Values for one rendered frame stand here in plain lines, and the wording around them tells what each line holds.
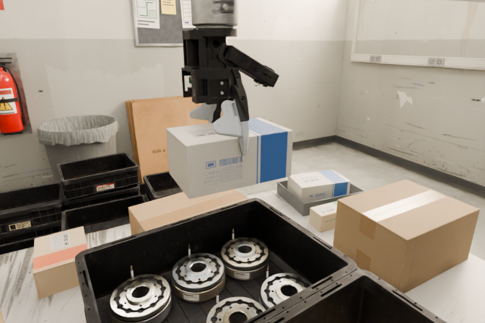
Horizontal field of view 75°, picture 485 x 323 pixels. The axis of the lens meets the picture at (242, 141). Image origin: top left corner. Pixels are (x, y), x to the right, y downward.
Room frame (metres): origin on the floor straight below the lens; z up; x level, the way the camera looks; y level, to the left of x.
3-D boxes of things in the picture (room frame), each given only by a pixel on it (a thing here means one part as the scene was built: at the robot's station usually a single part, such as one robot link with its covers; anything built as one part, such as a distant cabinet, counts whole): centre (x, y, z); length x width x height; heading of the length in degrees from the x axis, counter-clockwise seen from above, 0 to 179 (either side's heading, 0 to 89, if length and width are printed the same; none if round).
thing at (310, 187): (1.11, -0.29, 0.75); 0.20 x 0.12 x 0.09; 107
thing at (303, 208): (1.13, -0.30, 0.73); 0.27 x 0.20 x 0.05; 112
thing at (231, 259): (0.57, 0.00, 0.86); 0.10 x 0.10 x 0.01
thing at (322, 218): (0.96, -0.35, 0.73); 0.24 x 0.06 x 0.06; 115
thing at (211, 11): (0.54, 0.04, 1.33); 0.08 x 0.08 x 0.05
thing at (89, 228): (1.37, 0.65, 0.31); 0.40 x 0.30 x 0.34; 118
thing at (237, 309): (0.40, 0.01, 0.86); 0.05 x 0.05 x 0.01
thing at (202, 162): (0.56, 0.02, 1.09); 0.20 x 0.12 x 0.09; 118
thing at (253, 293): (0.46, 0.05, 0.87); 0.40 x 0.30 x 0.11; 123
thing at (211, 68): (0.54, 0.05, 1.25); 0.09 x 0.08 x 0.12; 118
